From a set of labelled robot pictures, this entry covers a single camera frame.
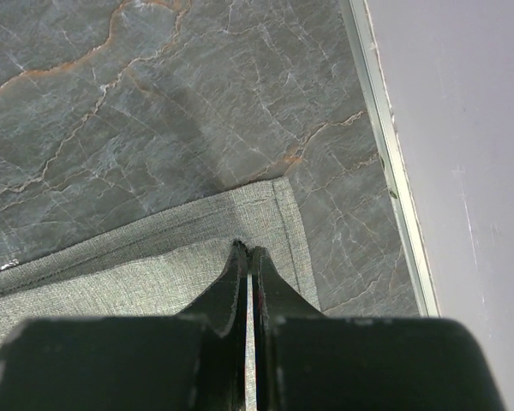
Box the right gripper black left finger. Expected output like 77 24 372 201
0 241 248 410

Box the aluminium frame rail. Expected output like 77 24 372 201
339 1 439 317

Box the grey-green cloth napkin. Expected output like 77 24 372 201
0 179 320 410

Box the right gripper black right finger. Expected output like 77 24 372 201
250 247 505 410

